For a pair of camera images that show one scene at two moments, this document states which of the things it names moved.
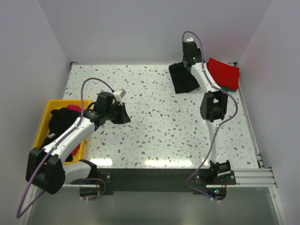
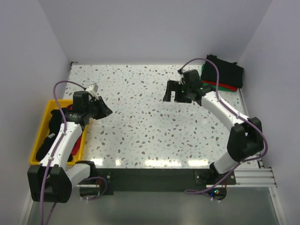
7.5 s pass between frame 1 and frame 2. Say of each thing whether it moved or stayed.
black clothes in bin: stayed
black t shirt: moved
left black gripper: moved
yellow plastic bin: stayed
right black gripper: moved
